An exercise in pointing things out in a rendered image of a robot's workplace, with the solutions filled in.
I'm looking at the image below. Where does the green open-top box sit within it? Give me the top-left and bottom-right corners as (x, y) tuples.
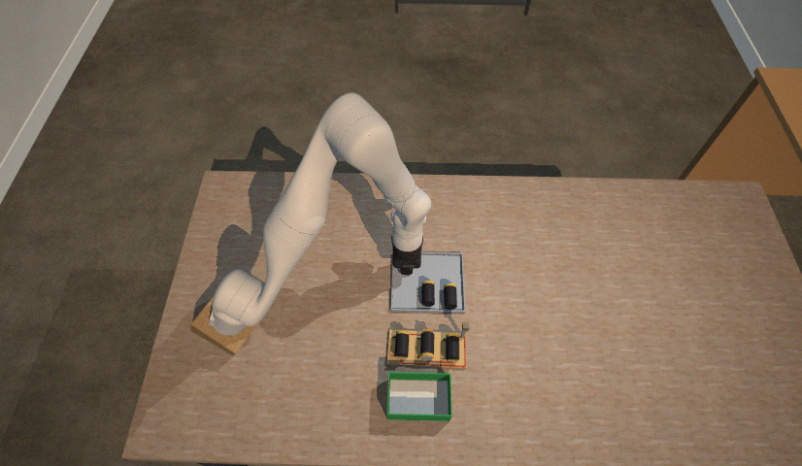
(387, 372), (452, 421)

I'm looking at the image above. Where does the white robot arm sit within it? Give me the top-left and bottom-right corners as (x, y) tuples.
(208, 93), (431, 336)

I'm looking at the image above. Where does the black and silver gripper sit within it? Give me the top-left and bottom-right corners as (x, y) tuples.
(391, 230), (423, 268)

